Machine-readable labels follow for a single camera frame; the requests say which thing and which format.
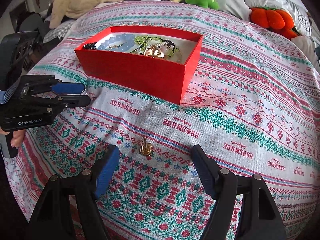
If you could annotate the orange pumpkin plush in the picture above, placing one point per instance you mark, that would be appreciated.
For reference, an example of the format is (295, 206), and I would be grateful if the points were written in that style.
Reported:
(276, 20)

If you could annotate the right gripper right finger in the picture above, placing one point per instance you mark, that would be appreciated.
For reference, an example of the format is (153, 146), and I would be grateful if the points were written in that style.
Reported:
(259, 216)

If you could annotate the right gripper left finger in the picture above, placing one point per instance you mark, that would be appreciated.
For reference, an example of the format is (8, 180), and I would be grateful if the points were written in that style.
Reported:
(52, 217)

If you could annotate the patterned handmade bedspread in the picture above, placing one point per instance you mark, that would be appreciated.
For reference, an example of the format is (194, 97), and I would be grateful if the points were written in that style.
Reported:
(252, 104)

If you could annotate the gold ring green stone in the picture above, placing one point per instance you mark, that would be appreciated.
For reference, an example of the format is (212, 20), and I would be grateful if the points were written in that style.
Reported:
(154, 51)

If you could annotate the black chair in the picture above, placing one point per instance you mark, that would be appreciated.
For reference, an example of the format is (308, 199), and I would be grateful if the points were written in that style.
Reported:
(32, 21)

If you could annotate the gold knot earring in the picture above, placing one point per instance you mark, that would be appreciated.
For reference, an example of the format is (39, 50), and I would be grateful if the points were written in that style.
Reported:
(145, 148)

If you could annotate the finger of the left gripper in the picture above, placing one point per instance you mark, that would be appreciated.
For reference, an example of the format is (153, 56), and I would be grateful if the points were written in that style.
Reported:
(70, 101)
(67, 88)

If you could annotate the red jewelry box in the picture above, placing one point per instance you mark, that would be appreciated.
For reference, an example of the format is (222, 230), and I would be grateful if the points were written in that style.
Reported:
(161, 78)

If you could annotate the small gold pearl earring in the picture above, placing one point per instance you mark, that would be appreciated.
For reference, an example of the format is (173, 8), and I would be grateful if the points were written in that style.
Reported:
(114, 47)

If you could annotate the left hand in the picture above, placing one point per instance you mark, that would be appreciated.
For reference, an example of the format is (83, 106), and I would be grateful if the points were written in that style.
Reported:
(17, 138)

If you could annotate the white deer pillow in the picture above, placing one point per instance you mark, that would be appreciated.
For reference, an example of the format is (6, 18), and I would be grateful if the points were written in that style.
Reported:
(310, 47)

